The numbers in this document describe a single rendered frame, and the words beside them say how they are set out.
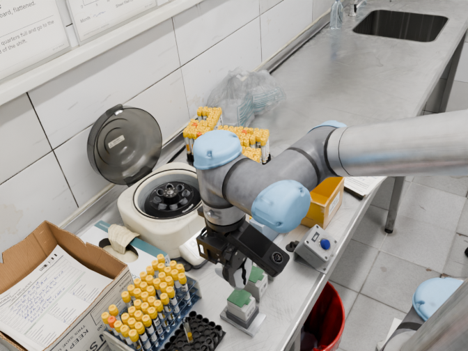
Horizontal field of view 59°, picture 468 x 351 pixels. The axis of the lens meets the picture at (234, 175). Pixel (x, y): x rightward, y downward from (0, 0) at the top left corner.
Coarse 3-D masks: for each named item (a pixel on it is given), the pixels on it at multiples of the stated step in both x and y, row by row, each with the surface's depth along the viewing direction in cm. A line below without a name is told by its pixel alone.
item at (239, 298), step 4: (232, 292) 88; (236, 292) 88; (240, 292) 88; (244, 292) 88; (248, 292) 88; (232, 296) 88; (236, 296) 87; (240, 296) 87; (244, 296) 87; (248, 296) 87; (228, 300) 87; (232, 300) 87; (236, 300) 87; (240, 300) 87; (244, 300) 86; (248, 300) 86; (236, 304) 86; (240, 304) 86
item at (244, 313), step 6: (252, 300) 88; (228, 306) 88; (234, 306) 87; (246, 306) 87; (252, 306) 88; (234, 312) 88; (240, 312) 87; (246, 312) 86; (252, 312) 89; (240, 318) 88; (246, 318) 87
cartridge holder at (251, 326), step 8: (224, 312) 92; (256, 312) 90; (232, 320) 90; (240, 320) 88; (248, 320) 88; (256, 320) 90; (264, 320) 91; (240, 328) 90; (248, 328) 89; (256, 328) 89
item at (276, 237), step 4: (252, 220) 102; (252, 224) 102; (256, 224) 101; (260, 224) 100; (256, 228) 102; (260, 228) 100; (264, 228) 101; (268, 228) 103; (260, 232) 101; (264, 232) 101; (268, 232) 103; (272, 232) 106; (276, 232) 108; (288, 232) 110; (268, 236) 104; (272, 236) 106; (276, 236) 109; (280, 236) 109; (284, 236) 109; (272, 240) 107; (276, 240) 108; (280, 240) 108; (276, 244) 107
